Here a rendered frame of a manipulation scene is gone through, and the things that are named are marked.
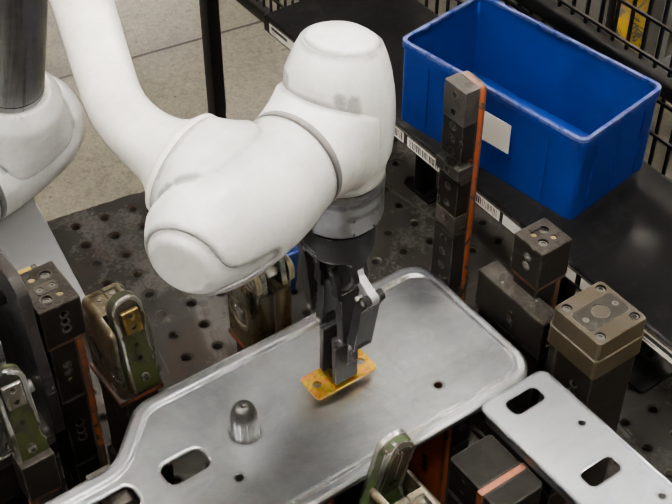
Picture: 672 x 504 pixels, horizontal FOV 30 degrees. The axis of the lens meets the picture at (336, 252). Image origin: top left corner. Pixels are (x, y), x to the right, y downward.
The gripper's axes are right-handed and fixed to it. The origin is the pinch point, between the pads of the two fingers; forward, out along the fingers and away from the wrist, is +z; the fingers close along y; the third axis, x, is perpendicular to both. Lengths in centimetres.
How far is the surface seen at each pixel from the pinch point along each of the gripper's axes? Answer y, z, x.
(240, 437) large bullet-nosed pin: 1.0, 4.3, -13.8
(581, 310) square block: 11.6, -0.5, 25.7
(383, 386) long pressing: 3.6, 5.4, 3.8
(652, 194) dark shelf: 0, 3, 50
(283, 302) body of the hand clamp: -13.1, 4.2, 1.4
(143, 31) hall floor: -214, 106, 83
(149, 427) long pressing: -6.8, 5.3, -20.7
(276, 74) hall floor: -173, 106, 103
